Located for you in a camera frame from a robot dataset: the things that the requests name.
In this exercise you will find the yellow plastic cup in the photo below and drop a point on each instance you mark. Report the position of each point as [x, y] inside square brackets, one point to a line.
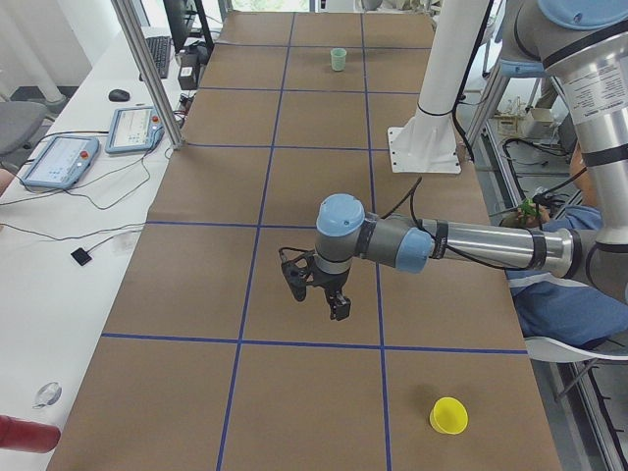
[449, 416]

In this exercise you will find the white chair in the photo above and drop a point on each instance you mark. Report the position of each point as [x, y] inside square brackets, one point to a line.
[554, 351]

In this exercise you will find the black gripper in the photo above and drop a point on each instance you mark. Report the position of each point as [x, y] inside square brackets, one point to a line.
[332, 283]

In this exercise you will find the small black square pad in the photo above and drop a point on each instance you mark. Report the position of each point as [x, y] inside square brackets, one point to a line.
[81, 256]

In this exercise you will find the black monitor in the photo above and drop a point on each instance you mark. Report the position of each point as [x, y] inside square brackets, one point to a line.
[181, 15]

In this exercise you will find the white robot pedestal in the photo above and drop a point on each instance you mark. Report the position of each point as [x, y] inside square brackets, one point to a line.
[427, 142]

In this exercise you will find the clear plastic piece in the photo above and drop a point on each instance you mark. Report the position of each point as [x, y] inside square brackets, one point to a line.
[47, 395]

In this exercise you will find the black keyboard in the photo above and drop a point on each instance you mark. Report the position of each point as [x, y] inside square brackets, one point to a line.
[160, 48]

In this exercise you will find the teach pendant tablet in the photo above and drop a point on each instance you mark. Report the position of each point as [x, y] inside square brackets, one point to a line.
[134, 129]
[61, 163]

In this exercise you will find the red cylinder bottle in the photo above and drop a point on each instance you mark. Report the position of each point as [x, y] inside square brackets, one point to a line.
[21, 435]

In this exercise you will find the green plastic cup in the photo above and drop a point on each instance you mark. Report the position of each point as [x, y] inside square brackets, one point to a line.
[338, 59]

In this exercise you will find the far teach pendant tablet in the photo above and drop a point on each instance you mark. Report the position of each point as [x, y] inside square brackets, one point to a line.
[134, 129]

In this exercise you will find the green handled tool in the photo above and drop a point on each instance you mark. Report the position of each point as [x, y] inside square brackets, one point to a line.
[528, 213]

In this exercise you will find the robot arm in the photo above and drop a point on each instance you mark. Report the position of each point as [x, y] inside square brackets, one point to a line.
[581, 44]

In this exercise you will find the near teach pendant tablet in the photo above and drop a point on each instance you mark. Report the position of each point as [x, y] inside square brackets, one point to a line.
[61, 163]

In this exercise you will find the black box on table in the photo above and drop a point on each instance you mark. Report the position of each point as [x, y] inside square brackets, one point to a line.
[189, 69]

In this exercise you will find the aluminium frame post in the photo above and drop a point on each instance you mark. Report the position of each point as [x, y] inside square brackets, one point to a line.
[133, 33]

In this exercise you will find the black computer mouse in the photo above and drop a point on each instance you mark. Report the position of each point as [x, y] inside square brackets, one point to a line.
[119, 95]

